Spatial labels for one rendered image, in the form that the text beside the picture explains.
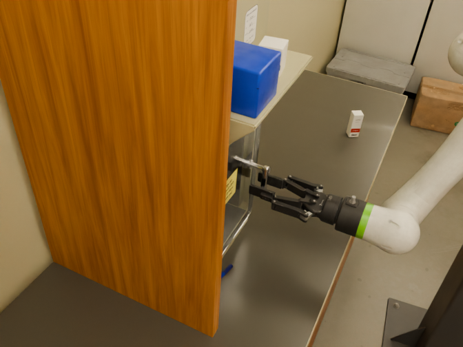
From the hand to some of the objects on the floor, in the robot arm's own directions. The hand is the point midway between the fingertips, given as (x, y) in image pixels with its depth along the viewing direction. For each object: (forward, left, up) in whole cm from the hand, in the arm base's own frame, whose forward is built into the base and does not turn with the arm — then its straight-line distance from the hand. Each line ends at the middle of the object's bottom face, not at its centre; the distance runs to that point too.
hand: (264, 186), depth 126 cm
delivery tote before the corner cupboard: (+20, -251, -133) cm, 285 cm away
